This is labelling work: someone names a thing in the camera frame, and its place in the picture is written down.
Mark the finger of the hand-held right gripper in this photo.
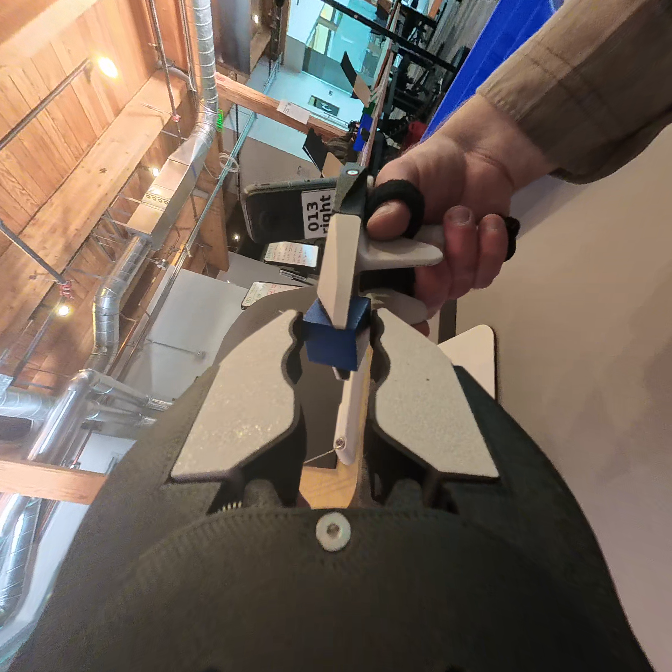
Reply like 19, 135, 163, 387
317, 212, 364, 330

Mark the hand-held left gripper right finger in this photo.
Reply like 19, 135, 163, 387
367, 308, 500, 505

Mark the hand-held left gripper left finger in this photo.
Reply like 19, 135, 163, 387
170, 310, 305, 508

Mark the blue cube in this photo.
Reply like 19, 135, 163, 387
302, 296, 371, 372

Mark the blue storage bin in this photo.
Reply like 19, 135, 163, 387
417, 0, 560, 144

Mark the person's right hand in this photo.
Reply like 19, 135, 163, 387
362, 94, 558, 338

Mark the whiteboard on stand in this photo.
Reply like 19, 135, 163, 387
262, 241, 319, 270
240, 281, 296, 312

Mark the small tilted board on stand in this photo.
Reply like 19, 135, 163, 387
340, 51, 371, 104
303, 127, 343, 176

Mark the grey and wooden curved board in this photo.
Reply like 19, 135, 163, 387
231, 286, 375, 509

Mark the cluster of silver pipes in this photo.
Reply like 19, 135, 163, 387
0, 367, 174, 631

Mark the silver rectangular air duct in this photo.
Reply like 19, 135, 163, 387
127, 141, 204, 249

